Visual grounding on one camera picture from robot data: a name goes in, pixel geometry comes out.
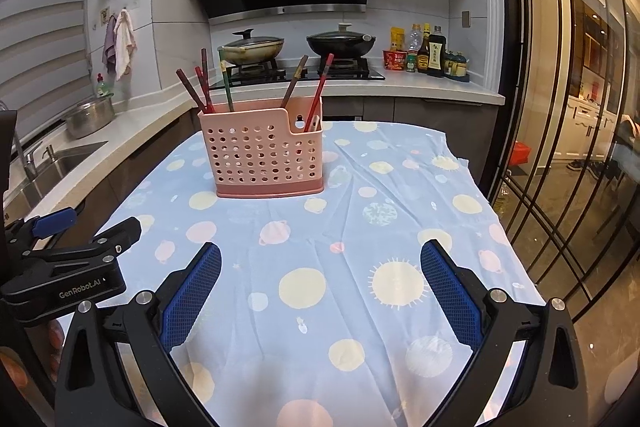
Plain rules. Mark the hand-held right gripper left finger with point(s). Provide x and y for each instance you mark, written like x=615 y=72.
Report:
x=192 y=297

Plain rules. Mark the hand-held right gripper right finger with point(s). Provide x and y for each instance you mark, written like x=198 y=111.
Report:
x=450 y=297

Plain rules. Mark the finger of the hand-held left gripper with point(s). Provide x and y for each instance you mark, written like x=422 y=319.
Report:
x=120 y=232
x=55 y=222

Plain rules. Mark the dark brown chopstick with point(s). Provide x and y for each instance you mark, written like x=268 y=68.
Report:
x=190 y=89

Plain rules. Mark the pink perforated plastic basket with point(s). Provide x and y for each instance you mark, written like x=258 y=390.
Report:
x=260 y=152

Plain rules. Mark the red patterned chopstick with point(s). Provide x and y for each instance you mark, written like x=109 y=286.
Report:
x=201 y=84

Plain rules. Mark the green chopstick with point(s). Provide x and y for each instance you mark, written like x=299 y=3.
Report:
x=226 y=82

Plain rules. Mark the person's left hand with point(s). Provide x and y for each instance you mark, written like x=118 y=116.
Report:
x=54 y=337

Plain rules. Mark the steel sink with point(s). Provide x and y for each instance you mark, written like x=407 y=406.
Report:
x=65 y=162

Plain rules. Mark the chrome faucet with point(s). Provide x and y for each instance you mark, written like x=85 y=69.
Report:
x=27 y=159

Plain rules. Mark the steel pot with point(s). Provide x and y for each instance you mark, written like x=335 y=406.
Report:
x=90 y=117

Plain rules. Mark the blue printed tablecloth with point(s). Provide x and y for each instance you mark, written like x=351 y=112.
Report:
x=325 y=232

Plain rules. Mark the green dish soap bottle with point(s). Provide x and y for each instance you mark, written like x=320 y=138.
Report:
x=103 y=87

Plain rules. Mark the red box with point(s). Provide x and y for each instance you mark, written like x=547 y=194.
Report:
x=520 y=154

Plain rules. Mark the dark shoes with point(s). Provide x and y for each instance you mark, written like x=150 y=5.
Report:
x=582 y=168

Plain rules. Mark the purple hanging towel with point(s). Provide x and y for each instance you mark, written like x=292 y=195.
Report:
x=109 y=42

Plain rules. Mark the white hanging towel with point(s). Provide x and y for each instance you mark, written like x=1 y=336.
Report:
x=125 y=42

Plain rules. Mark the grey window blind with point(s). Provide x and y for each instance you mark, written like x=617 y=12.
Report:
x=45 y=32

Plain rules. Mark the black-framed glass door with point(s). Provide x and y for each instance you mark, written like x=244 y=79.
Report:
x=550 y=107

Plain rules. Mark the white sideboard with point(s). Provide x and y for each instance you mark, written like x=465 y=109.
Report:
x=592 y=127

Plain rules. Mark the wok with glass lid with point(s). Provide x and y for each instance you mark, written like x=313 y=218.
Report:
x=252 y=47

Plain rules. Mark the tray of condiment jars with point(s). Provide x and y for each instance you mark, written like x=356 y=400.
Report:
x=457 y=67

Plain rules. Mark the small green-capped jar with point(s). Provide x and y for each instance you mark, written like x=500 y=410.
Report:
x=411 y=63

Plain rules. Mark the black gas stove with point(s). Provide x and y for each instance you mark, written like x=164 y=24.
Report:
x=300 y=74

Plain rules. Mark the brown yellow-label bottle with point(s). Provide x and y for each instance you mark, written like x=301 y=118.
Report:
x=423 y=57

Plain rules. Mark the red instant noodle cup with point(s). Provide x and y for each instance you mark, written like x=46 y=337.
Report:
x=394 y=61

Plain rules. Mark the large dark sauce bottle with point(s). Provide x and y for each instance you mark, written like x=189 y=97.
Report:
x=436 y=54

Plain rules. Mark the clear plastic bottle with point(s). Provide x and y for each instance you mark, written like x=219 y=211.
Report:
x=413 y=39

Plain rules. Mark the yellow seasoning packet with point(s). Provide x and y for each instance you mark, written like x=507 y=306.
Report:
x=397 y=38

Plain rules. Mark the black lidded wok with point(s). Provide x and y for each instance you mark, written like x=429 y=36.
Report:
x=340 y=43

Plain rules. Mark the wall power outlet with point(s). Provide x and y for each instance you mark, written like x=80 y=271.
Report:
x=104 y=13

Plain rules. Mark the grey wall switch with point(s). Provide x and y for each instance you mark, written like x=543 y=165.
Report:
x=466 y=19

